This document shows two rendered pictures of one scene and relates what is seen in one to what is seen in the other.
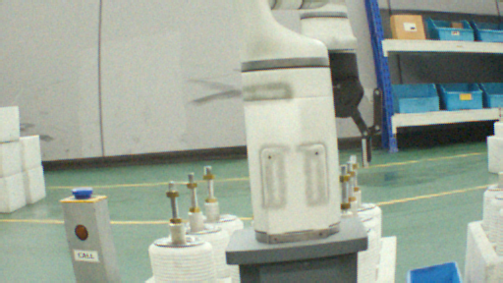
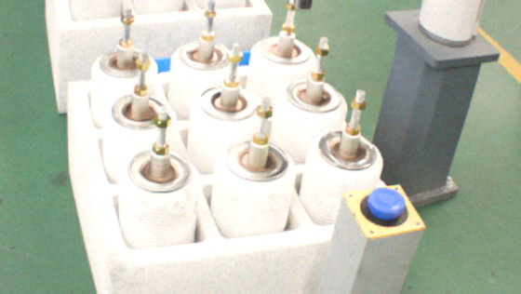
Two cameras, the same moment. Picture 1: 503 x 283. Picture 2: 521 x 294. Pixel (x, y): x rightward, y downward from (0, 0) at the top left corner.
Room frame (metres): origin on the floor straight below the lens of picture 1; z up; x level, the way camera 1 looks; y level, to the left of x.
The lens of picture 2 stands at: (1.71, 0.72, 0.84)
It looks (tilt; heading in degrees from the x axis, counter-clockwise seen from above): 37 degrees down; 236
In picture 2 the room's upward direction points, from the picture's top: 9 degrees clockwise
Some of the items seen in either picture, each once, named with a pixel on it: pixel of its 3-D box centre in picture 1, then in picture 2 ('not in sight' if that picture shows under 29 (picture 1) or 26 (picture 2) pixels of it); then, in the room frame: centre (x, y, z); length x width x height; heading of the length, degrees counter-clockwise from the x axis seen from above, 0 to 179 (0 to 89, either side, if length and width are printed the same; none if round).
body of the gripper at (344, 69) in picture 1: (333, 83); not in sight; (1.13, -0.11, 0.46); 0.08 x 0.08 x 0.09
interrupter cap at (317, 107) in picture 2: not in sight; (313, 96); (1.16, 0.00, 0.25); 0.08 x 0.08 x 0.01
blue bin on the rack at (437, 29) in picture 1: (450, 30); not in sight; (5.85, -1.66, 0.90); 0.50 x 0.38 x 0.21; 178
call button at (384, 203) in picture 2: (83, 195); (385, 206); (1.25, 0.28, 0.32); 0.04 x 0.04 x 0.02
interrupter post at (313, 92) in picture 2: not in sight; (314, 88); (1.16, 0.00, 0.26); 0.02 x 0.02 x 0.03
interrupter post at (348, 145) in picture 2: (178, 234); (349, 142); (1.18, 0.11, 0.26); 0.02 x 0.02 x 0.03
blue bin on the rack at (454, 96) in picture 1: (459, 96); not in sight; (5.82, -1.65, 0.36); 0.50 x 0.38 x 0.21; 178
